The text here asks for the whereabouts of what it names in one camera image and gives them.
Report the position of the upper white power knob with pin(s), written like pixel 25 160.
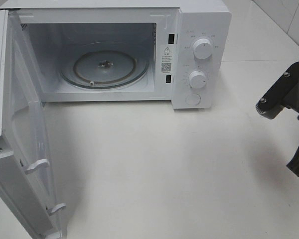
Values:
pixel 202 48

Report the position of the white warning label sticker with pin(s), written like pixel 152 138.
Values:
pixel 166 58

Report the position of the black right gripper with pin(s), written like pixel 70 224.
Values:
pixel 284 93

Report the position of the white microwave oven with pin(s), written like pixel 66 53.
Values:
pixel 57 24

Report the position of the white timer knob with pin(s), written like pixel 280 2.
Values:
pixel 197 79

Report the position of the white microwave door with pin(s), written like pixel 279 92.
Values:
pixel 26 175

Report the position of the round white door button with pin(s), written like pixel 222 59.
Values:
pixel 193 99

